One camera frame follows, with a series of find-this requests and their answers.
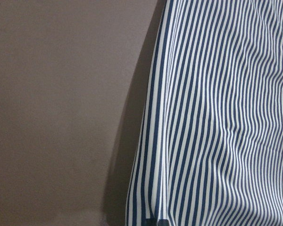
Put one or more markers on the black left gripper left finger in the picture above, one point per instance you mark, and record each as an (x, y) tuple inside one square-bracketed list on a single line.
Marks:
[(148, 222)]

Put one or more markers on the striped polo shirt white collar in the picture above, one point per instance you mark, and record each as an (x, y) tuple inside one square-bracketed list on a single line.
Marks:
[(210, 149)]

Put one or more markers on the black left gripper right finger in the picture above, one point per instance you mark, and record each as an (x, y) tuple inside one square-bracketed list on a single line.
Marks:
[(163, 222)]

